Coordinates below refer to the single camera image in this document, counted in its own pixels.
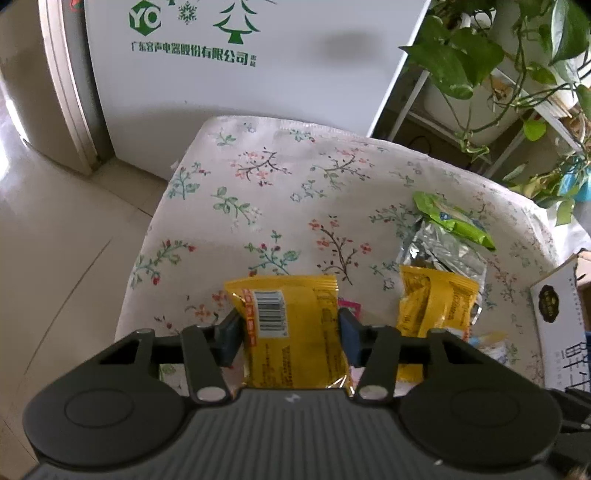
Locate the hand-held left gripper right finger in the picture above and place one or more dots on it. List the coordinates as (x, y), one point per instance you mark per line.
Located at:
(348, 339)

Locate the white freezer with green print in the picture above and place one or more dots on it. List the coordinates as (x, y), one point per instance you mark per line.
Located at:
(286, 92)

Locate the silver foil snack packet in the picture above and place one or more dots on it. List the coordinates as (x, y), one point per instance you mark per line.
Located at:
(443, 251)

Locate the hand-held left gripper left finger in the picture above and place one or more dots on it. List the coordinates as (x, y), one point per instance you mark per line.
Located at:
(229, 341)

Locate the lime green snack packet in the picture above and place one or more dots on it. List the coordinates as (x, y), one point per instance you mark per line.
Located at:
(455, 219)

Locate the cardboard box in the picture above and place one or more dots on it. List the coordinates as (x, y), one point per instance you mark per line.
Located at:
(563, 314)

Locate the yellow snack packet with barcode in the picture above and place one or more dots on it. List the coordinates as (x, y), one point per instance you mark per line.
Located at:
(300, 341)

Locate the white metal plant stand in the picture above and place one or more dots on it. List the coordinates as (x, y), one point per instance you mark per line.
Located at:
(545, 122)

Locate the green vine plant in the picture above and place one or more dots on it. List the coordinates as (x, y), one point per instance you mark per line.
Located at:
(461, 60)

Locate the small clear yellow wrapper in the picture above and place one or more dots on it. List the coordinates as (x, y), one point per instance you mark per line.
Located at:
(489, 346)

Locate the pink snack packet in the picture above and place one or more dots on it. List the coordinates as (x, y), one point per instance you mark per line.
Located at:
(349, 305)

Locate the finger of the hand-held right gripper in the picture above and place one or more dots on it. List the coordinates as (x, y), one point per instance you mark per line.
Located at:
(577, 410)

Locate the floral tablecloth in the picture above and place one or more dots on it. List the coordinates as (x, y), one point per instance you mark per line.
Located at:
(277, 198)

